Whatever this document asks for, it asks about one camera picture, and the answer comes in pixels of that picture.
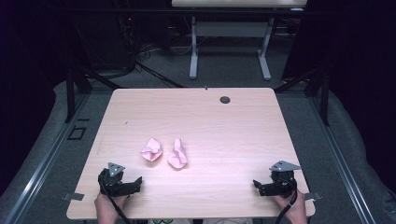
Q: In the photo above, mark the person's left hand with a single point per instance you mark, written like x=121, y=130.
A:
x=106, y=210

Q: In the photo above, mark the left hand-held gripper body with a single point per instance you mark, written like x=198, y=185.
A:
x=111, y=182

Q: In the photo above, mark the grey metal table bracket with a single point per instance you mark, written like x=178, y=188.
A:
x=73, y=196
x=312, y=196

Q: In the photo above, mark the person's right hand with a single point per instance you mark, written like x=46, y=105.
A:
x=295, y=210

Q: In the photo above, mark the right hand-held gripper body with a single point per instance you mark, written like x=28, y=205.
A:
x=284, y=183

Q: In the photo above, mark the pink sock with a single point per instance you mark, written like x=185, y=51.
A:
x=178, y=158
x=151, y=150

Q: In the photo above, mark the black metal frame stand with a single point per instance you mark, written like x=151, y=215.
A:
x=324, y=99
x=71, y=93

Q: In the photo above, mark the black horizontal frame bar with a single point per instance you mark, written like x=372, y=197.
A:
x=186, y=11

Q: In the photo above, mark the white desk with metal legs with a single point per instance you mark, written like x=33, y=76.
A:
x=230, y=29

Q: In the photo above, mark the aluminium floor rail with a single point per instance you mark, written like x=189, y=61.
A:
x=341, y=161
x=46, y=161

